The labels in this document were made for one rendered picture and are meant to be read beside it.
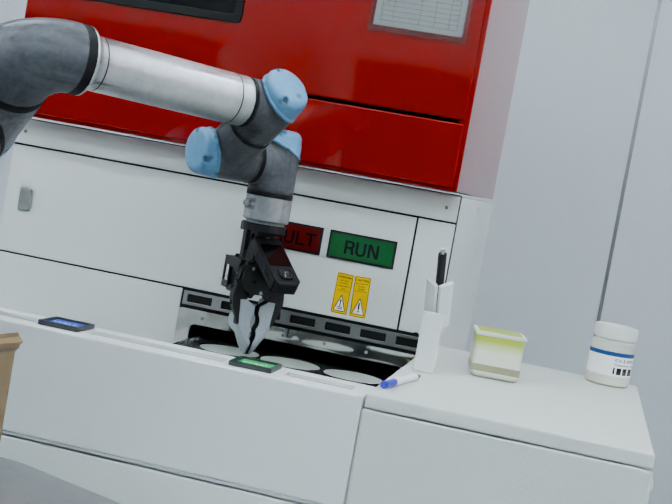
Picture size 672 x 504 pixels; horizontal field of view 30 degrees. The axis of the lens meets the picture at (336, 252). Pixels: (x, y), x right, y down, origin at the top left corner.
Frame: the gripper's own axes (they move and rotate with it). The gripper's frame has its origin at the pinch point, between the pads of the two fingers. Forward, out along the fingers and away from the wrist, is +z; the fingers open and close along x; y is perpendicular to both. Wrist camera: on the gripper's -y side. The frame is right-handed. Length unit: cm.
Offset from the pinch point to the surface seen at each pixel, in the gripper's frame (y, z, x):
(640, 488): -75, 0, -16
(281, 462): -47, 6, 16
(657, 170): 83, -47, -156
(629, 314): 83, -6, -156
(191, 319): 21.1, -0.4, 1.5
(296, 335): 8.7, -1.4, -12.9
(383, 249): 1.5, -18.7, -22.7
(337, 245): 6.7, -17.9, -16.6
